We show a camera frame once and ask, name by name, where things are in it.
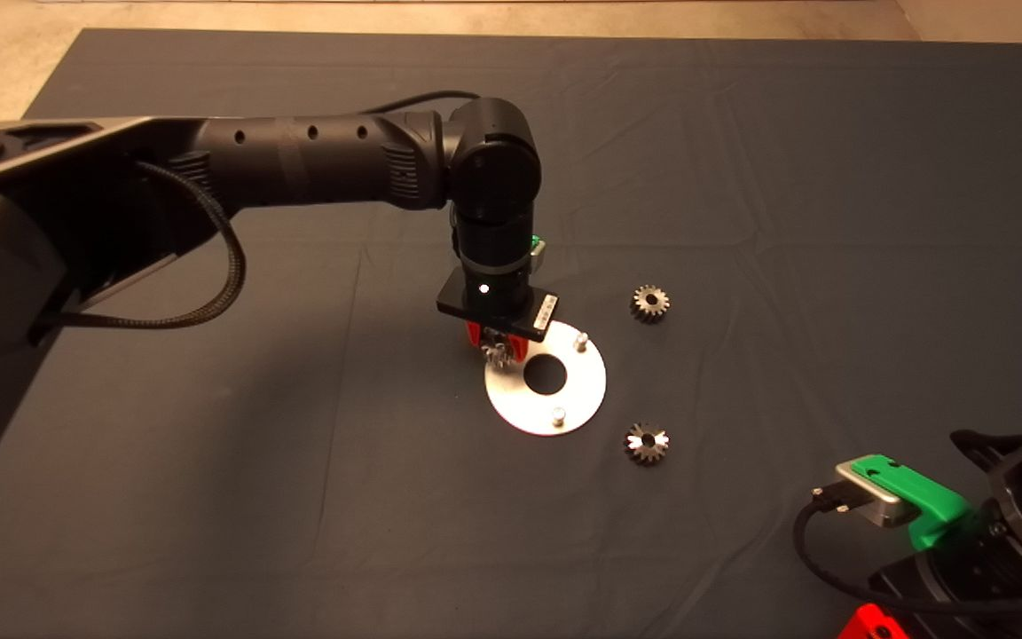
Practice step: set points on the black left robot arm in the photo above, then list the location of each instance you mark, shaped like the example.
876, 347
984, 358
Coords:
298, 164

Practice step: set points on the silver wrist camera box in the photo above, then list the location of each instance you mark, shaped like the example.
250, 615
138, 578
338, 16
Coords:
540, 256
884, 508

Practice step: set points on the dark grey table cloth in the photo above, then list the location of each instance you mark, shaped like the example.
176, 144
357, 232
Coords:
742, 133

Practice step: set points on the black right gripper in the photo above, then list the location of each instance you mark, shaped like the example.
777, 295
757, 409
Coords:
963, 590

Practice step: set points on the small steel planetary gear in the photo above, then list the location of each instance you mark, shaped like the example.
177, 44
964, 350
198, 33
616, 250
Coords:
498, 353
659, 311
644, 455

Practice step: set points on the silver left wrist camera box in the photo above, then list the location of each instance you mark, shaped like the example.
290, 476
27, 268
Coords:
540, 256

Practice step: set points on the round metal carrier plate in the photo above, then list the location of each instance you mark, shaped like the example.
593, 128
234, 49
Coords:
564, 408

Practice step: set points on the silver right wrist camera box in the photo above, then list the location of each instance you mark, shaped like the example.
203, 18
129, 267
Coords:
884, 508

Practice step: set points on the green right camera mount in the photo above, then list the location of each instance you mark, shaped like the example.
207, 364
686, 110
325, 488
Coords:
941, 524

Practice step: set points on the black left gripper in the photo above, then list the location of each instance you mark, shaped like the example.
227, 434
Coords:
493, 297

